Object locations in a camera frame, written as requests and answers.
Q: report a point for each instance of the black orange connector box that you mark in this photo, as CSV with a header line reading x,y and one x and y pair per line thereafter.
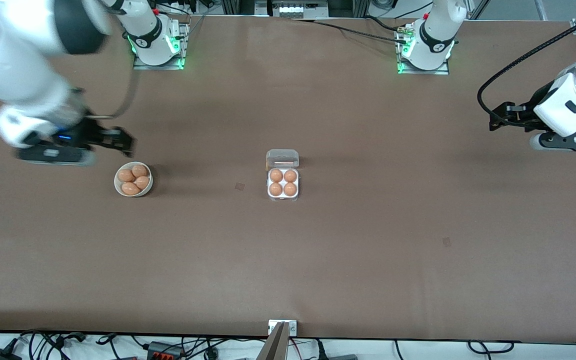
x,y
165,351

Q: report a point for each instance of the black plug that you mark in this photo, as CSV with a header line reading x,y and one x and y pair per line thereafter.
x,y
340,357

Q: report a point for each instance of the white power strip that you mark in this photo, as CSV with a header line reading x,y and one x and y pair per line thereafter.
x,y
295,9

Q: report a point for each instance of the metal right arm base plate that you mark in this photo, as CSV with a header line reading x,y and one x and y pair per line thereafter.
x,y
158,66

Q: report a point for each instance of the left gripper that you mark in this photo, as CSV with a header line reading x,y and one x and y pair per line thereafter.
x,y
532,110

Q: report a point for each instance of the metal front camera mount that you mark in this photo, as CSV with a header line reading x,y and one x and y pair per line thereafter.
x,y
282,330

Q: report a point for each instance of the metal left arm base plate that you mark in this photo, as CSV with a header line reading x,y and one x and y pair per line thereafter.
x,y
423,72

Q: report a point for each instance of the brown egg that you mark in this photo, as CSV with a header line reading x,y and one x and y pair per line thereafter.
x,y
130,188
139,170
290,189
276,175
275,189
290,175
142,182
126,175

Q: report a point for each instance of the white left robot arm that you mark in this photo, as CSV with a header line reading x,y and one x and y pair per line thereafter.
x,y
435,35

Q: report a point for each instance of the black power adapter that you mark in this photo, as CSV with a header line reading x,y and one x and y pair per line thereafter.
x,y
0,355

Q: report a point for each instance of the clear plastic egg carton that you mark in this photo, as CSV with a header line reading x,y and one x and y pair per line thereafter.
x,y
283,156

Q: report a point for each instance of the white round bowl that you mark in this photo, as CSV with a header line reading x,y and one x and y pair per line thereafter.
x,y
133,194

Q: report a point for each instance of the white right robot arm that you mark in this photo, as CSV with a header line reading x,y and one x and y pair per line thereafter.
x,y
13,60

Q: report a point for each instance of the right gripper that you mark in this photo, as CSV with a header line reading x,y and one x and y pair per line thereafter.
x,y
89,131

